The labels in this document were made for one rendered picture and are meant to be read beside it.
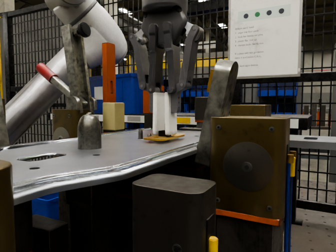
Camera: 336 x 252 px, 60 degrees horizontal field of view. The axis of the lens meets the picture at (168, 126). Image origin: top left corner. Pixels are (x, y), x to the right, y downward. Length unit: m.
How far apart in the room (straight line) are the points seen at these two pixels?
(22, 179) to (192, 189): 0.14
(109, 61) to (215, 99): 0.37
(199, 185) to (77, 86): 0.39
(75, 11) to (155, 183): 0.79
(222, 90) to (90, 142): 0.19
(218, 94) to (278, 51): 0.64
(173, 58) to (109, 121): 0.23
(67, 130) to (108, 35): 0.49
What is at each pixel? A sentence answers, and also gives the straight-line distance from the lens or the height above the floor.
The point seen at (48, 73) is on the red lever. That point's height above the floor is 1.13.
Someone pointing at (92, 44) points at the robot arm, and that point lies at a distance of 1.00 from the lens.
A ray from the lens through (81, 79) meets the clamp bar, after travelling 0.62.
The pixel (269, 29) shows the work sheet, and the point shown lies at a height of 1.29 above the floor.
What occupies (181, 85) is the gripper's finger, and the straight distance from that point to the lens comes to 0.46.
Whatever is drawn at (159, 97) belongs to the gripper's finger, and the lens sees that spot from 0.49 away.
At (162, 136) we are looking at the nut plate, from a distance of 0.49.
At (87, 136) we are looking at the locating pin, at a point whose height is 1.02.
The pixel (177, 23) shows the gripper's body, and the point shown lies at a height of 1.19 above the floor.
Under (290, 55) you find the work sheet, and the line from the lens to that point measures 0.99.
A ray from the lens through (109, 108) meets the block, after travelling 0.64.
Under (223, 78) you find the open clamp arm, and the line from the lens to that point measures 0.37.
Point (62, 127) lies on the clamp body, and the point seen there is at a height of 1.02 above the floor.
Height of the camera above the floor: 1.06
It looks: 4 degrees down
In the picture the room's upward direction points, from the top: straight up
